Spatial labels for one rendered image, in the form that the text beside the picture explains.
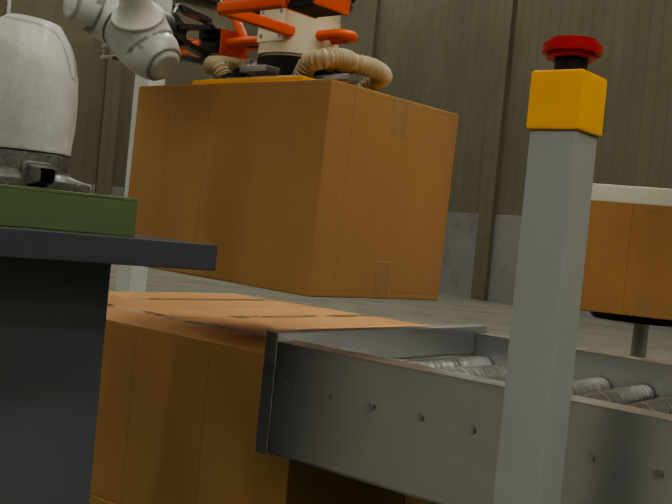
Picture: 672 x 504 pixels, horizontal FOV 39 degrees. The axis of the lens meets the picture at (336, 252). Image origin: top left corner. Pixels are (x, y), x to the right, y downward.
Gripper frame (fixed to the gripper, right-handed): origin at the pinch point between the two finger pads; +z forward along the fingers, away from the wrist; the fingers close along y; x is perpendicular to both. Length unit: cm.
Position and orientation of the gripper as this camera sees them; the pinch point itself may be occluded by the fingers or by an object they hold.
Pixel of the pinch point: (219, 45)
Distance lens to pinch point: 227.9
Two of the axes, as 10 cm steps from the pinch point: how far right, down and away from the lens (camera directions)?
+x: 7.7, 0.9, -6.3
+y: -1.0, 10.0, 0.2
